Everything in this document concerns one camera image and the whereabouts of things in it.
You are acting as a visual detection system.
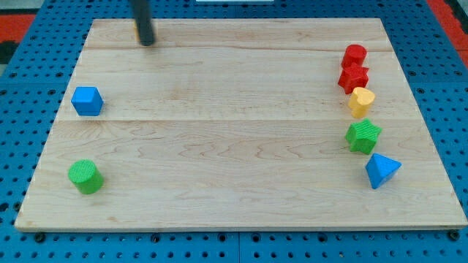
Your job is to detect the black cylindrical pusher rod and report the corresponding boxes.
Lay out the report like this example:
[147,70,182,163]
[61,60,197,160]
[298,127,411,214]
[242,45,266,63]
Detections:
[129,0,155,46]

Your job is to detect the blue cube block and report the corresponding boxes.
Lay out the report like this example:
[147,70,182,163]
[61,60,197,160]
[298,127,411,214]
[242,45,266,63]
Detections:
[71,86,104,116]

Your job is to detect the light wooden board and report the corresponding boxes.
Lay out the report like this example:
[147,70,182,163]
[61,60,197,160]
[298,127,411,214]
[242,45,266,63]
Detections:
[15,18,467,232]

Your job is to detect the green cylinder block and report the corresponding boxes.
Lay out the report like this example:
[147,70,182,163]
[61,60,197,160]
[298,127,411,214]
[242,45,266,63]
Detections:
[68,159,104,194]

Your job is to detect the red cylinder block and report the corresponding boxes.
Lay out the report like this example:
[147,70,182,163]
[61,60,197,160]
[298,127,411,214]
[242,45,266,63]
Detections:
[341,44,367,68]

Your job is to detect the red star block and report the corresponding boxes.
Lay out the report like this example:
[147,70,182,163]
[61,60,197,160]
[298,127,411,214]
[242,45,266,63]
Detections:
[338,63,369,94]

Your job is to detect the yellow heart block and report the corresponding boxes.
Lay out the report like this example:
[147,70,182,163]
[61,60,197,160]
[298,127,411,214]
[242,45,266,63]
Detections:
[348,87,376,118]

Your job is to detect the green star block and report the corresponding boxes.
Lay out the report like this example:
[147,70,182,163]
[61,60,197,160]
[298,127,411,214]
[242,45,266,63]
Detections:
[345,118,382,155]

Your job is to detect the blue triangle block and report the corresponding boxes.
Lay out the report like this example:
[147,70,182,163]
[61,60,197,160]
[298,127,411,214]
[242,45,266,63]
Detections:
[365,153,401,189]

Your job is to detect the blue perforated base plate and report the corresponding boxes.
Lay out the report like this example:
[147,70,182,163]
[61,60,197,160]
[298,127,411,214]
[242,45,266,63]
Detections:
[1,1,467,262]

